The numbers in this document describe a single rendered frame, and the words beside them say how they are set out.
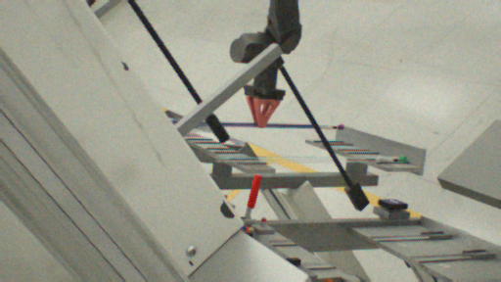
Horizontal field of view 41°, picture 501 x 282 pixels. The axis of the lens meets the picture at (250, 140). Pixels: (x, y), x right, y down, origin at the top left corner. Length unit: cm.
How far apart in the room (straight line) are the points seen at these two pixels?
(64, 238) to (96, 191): 2
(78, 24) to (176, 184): 13
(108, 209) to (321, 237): 103
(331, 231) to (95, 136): 92
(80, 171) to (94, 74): 15
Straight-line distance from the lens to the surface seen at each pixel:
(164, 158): 47
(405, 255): 123
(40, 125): 29
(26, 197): 30
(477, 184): 170
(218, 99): 85
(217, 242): 51
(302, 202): 160
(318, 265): 108
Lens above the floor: 166
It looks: 27 degrees down
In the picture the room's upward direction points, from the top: 33 degrees counter-clockwise
